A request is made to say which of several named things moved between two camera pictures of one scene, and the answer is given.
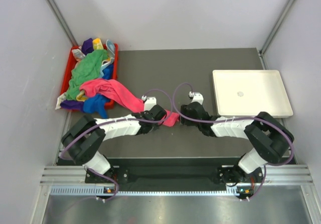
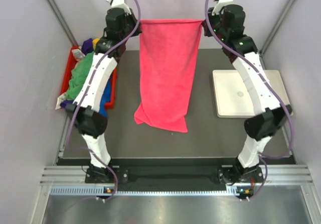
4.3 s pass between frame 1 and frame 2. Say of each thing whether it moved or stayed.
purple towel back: stayed
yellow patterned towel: stayed
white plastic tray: stayed
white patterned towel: stayed
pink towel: moved
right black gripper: moved
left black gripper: moved
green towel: stayed
